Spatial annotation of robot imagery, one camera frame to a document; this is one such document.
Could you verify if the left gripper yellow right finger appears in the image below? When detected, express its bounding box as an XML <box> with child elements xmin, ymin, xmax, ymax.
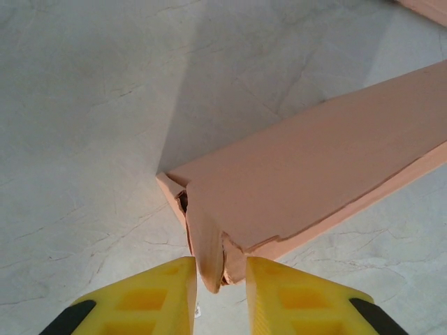
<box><xmin>245</xmin><ymin>256</ymin><xmax>411</xmax><ymax>335</ymax></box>

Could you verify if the pink paper box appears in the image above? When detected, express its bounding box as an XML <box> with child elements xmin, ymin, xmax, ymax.
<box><xmin>155</xmin><ymin>59</ymin><xmax>447</xmax><ymax>294</ymax></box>

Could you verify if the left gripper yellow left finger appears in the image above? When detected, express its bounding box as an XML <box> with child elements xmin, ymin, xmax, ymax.
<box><xmin>43</xmin><ymin>256</ymin><xmax>197</xmax><ymax>335</ymax></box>

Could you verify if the orange cardboard sheet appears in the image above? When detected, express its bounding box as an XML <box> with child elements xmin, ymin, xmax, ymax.
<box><xmin>397</xmin><ymin>0</ymin><xmax>447</xmax><ymax>25</ymax></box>

